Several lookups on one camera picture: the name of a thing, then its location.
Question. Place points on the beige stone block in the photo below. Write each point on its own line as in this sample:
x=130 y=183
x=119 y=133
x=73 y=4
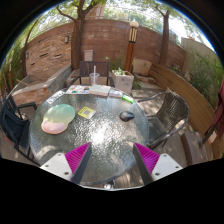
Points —
x=142 y=67

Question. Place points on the concrete planter with plant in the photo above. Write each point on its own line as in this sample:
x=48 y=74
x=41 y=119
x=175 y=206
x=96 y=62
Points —
x=122 y=81

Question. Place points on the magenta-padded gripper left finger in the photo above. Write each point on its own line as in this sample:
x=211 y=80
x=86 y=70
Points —
x=75 y=158

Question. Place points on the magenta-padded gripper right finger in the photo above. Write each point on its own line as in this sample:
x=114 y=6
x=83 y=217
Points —
x=150 y=160

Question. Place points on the dark grey computer mouse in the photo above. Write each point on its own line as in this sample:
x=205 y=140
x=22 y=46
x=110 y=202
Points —
x=127 y=116

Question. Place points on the wooden garden lamp post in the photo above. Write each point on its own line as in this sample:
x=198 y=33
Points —
x=130 y=53

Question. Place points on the curved wooden bench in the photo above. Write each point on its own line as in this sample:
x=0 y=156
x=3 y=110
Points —
x=190 y=96

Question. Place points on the forked tree trunk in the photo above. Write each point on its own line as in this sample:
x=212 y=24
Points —
x=77 y=43

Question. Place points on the slim tree trunk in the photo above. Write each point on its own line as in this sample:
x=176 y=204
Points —
x=164 y=43

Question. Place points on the black folding chair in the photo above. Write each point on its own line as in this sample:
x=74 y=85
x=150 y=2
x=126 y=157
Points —
x=15 y=128

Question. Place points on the pastel green pink mouse pad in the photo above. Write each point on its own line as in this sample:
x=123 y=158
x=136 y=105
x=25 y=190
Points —
x=58 y=116

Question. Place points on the grey wall utility box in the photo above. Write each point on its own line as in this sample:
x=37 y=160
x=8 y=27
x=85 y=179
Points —
x=88 y=55

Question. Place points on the white number plate sign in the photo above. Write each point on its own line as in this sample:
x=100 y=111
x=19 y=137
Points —
x=55 y=97

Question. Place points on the raised stone garden bed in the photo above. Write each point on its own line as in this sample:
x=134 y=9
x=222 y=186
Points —
x=43 y=86

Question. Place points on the green wipes packet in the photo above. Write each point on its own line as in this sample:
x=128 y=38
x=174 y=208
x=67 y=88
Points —
x=128 y=99

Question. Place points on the small black wall lamp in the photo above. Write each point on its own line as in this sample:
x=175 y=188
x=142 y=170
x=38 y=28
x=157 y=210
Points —
x=27 y=55

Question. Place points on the yellow square code card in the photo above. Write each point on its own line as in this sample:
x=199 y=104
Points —
x=86 y=112

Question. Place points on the dark wicker armchair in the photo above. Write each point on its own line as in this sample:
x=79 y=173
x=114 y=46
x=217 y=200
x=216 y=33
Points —
x=168 y=115

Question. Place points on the dark wooden slatted chair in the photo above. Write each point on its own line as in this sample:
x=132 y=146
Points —
x=100 y=68

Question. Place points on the large black wall lamp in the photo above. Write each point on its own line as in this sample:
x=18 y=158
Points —
x=67 y=39

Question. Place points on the clear plastic cup with straw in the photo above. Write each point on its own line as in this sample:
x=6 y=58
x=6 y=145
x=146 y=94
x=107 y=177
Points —
x=94 y=78

